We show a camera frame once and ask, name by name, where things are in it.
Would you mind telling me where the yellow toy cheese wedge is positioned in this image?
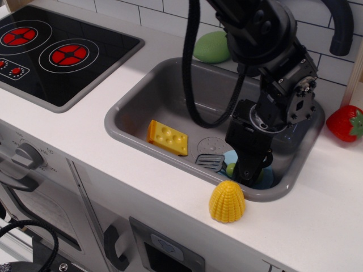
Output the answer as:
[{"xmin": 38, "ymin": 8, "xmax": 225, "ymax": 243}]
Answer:
[{"xmin": 146, "ymin": 120, "xmax": 188, "ymax": 156}]

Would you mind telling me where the light blue plate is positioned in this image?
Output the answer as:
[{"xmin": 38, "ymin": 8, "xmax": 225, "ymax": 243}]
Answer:
[{"xmin": 220, "ymin": 150, "xmax": 274, "ymax": 190}]

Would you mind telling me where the grey toy oven door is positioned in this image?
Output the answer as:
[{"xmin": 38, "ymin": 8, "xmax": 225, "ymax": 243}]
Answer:
[{"xmin": 1, "ymin": 184, "xmax": 83, "ymax": 252}]

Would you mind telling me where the red toy strawberry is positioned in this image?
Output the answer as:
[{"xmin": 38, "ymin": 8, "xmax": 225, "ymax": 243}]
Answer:
[{"xmin": 326, "ymin": 105, "xmax": 362, "ymax": 142}]

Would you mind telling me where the grey dishwasher panel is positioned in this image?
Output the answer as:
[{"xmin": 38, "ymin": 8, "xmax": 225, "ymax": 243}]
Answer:
[{"xmin": 129, "ymin": 217, "xmax": 205, "ymax": 272}]

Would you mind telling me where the green toy lime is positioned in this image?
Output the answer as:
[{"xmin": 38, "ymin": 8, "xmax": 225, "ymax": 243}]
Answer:
[{"xmin": 193, "ymin": 31, "xmax": 231, "ymax": 64}]

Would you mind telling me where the green handled grey spatula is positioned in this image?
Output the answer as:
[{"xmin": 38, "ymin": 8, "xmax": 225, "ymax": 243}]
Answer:
[{"xmin": 195, "ymin": 151, "xmax": 238, "ymax": 177}]

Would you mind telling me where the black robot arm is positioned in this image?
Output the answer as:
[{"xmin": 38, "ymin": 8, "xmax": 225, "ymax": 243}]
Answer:
[{"xmin": 210, "ymin": 1, "xmax": 317, "ymax": 186}]

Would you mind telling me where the yellow toy corn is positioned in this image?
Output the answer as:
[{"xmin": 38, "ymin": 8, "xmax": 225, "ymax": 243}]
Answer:
[{"xmin": 209, "ymin": 180, "xmax": 246, "ymax": 223}]

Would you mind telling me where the dark grey cabinet handle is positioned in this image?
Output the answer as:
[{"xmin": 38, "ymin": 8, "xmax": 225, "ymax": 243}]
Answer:
[{"xmin": 103, "ymin": 225, "xmax": 129, "ymax": 271}]

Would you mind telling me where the grey oven door handle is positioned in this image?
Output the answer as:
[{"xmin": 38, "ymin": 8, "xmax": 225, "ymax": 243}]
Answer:
[{"xmin": 1, "ymin": 169, "xmax": 39, "ymax": 192}]

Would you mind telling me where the grey oven knob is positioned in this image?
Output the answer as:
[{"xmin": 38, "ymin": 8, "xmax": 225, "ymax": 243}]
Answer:
[{"xmin": 11, "ymin": 143, "xmax": 44, "ymax": 170}]

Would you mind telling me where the black toy faucet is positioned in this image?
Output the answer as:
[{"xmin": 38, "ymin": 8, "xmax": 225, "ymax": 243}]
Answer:
[{"xmin": 237, "ymin": 0, "xmax": 354, "ymax": 78}]

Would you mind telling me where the black braided cable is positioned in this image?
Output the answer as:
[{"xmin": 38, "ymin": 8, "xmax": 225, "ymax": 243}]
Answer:
[{"xmin": 0, "ymin": 0, "xmax": 246, "ymax": 272}]

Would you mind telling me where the black toy stovetop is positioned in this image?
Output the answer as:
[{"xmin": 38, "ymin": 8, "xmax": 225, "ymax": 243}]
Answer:
[{"xmin": 1, "ymin": 5, "xmax": 144, "ymax": 113}]

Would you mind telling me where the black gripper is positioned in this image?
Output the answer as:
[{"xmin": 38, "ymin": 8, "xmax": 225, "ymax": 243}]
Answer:
[{"xmin": 225, "ymin": 100, "xmax": 273, "ymax": 184}]

